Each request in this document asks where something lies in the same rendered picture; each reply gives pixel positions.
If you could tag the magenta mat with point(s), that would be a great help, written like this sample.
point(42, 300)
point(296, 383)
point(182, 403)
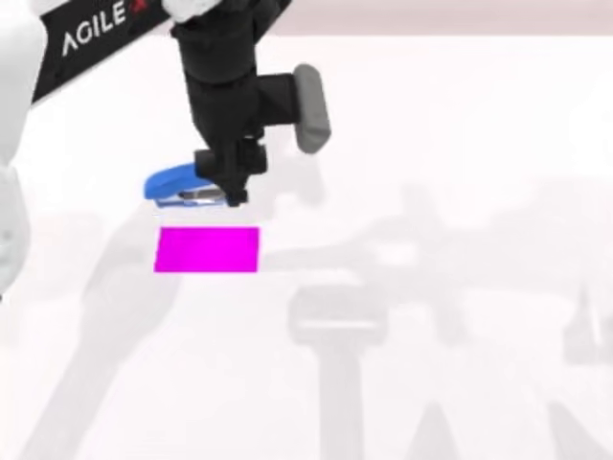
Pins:
point(207, 250)

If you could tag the blue stapler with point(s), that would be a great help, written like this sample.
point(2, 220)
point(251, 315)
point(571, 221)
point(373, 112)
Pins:
point(170, 184)

